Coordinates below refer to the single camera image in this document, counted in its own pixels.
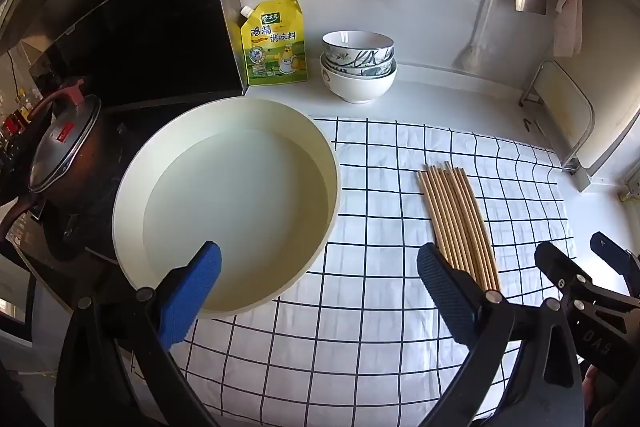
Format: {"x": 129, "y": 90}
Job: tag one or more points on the white round basin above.
{"x": 240, "y": 187}

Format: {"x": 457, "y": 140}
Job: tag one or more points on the bundle of wooden chopsticks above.
{"x": 457, "y": 227}

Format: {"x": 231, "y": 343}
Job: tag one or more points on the white black-checked cloth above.
{"x": 375, "y": 217}

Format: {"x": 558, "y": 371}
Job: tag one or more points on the yellow seasoning pouch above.
{"x": 272, "y": 52}

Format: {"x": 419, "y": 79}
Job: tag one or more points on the plain white bowl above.
{"x": 360, "y": 89}

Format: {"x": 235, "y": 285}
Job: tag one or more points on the black range hood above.
{"x": 150, "y": 7}

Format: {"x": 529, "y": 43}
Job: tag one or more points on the blue floral patterned bowl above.
{"x": 350, "y": 68}
{"x": 357, "y": 43}

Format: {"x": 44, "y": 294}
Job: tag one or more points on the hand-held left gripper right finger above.
{"x": 445, "y": 292}

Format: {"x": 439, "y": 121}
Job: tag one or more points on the pale pink dish towel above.
{"x": 569, "y": 22}

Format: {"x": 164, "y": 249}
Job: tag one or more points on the small metal hook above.
{"x": 528, "y": 123}

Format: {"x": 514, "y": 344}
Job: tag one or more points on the person's right hand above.
{"x": 596, "y": 389}

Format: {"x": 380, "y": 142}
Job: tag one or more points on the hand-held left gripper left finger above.
{"x": 192, "y": 292}

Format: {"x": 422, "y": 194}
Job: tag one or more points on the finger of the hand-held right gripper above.
{"x": 612, "y": 254}
{"x": 552, "y": 259}

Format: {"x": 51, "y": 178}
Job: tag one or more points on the glass pot lid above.
{"x": 62, "y": 142}

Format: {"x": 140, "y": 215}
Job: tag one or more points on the dark cooking pot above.
{"x": 95, "y": 177}

